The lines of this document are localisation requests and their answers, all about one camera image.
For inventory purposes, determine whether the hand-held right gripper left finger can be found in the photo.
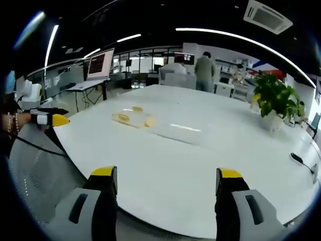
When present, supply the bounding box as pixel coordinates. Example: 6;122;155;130
45;165;119;241

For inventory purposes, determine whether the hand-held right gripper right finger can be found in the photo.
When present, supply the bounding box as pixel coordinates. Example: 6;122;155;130
215;167;289;241

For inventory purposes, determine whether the person's left hand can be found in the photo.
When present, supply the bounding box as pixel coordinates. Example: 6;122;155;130
17;112;36;128

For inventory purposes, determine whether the white side desk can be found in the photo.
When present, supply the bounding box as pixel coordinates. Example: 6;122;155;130
65;78;111;113

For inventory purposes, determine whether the grey mesh office chair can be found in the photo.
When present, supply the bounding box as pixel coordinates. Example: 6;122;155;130
8;122;89;224

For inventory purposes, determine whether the large computer monitor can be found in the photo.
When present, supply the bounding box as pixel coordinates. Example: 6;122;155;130
86;47;115;81

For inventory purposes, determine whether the black desk microphone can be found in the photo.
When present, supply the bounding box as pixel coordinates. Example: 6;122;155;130
290;152;317;175

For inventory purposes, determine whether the green potted plant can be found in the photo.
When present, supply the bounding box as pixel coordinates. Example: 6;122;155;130
250;73;307;133

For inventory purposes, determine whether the dark chair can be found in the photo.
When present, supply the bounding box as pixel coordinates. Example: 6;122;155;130
306;112;321;140

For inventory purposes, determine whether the white storage cabinet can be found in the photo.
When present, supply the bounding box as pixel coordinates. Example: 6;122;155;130
215;81;253;102

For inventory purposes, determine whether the small background monitor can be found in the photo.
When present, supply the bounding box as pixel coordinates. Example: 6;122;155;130
184;53;196;66

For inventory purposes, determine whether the long ceiling light strip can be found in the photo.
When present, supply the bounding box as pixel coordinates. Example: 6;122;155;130
175;27;317;89

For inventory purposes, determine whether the ceiling air conditioner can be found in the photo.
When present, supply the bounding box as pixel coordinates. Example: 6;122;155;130
243;0;294;35

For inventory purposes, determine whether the black cable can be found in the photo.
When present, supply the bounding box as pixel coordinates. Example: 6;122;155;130
15;135;69;158

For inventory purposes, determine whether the beaded bracelet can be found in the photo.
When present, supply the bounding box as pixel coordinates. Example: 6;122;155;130
6;112;21;135

